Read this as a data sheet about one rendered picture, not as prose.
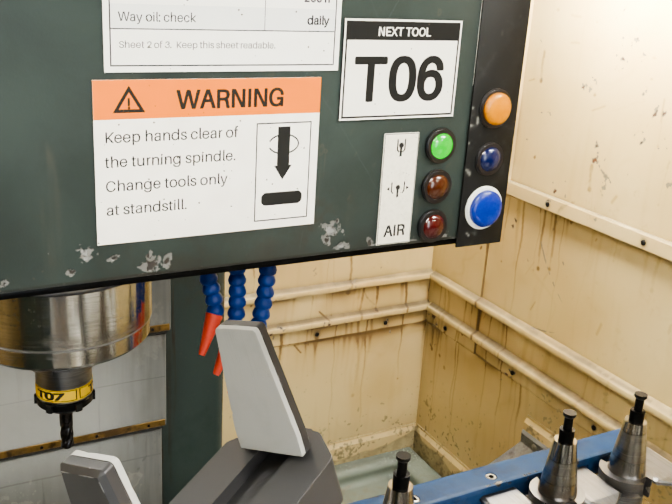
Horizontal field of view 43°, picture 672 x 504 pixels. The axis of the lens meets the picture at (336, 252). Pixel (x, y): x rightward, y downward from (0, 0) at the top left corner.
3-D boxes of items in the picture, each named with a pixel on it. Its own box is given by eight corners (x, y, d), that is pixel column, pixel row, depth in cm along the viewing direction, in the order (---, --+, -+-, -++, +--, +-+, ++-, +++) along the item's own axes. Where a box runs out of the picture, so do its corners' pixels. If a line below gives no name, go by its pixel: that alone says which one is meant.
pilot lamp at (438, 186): (449, 200, 67) (452, 172, 66) (426, 202, 66) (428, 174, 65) (445, 198, 67) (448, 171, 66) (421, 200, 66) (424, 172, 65)
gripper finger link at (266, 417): (202, 327, 35) (241, 451, 37) (267, 331, 33) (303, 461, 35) (224, 308, 36) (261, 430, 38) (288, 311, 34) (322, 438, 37)
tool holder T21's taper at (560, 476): (562, 476, 101) (570, 426, 99) (584, 498, 97) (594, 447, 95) (530, 482, 100) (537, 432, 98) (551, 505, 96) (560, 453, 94)
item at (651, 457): (693, 481, 105) (694, 475, 105) (662, 491, 103) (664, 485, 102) (649, 452, 111) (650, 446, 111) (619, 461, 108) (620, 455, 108)
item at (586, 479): (628, 503, 100) (629, 497, 100) (595, 514, 98) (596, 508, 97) (585, 471, 106) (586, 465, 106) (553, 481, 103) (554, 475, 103)
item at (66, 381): (92, 376, 82) (91, 346, 81) (92, 402, 78) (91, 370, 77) (37, 380, 81) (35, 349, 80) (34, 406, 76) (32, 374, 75)
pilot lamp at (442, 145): (454, 160, 66) (457, 131, 65) (430, 161, 65) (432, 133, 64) (449, 158, 66) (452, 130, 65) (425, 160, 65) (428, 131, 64)
